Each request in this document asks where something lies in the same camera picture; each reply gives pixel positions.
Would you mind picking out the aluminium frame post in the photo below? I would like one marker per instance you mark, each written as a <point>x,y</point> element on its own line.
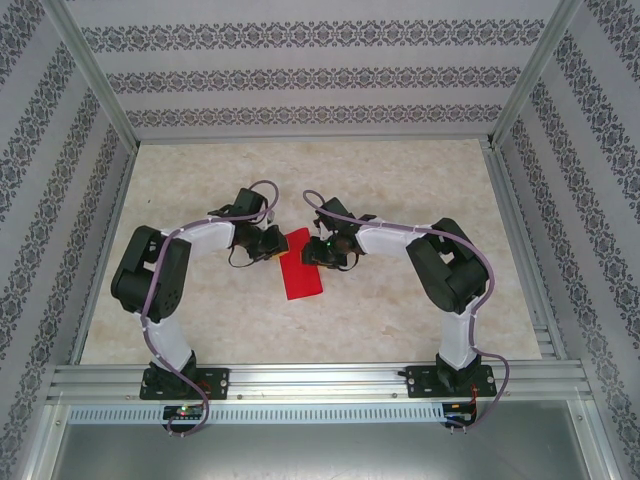
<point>95,75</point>
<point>537,75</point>

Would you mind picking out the aluminium mounting rail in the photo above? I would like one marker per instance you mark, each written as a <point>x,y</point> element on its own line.
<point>320,380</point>

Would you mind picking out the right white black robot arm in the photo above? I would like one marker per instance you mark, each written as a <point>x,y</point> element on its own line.
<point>450,280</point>

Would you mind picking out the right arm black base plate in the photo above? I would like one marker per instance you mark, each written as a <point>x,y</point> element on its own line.
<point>417,382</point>

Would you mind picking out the grey sheet metal panel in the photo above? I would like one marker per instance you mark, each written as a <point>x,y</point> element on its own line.
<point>320,455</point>

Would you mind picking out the aluminium frame cross beam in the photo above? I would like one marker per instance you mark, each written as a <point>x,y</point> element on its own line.
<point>315,137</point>

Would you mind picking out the aluminium table side rail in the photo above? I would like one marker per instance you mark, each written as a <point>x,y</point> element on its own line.
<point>520,250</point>
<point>107,250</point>

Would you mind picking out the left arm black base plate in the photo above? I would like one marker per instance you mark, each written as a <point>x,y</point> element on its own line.
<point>219,382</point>

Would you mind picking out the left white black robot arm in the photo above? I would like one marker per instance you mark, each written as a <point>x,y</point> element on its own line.
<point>150,280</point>

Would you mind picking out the red paper sheet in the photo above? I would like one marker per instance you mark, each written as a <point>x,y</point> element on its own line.
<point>300,280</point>

